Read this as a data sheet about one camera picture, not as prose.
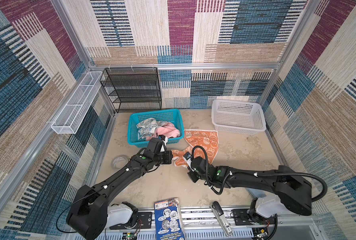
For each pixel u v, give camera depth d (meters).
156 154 0.66
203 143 1.02
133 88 1.08
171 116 1.11
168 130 0.99
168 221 0.71
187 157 0.73
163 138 0.76
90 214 0.40
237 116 1.15
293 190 0.43
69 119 0.71
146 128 0.96
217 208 0.73
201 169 0.63
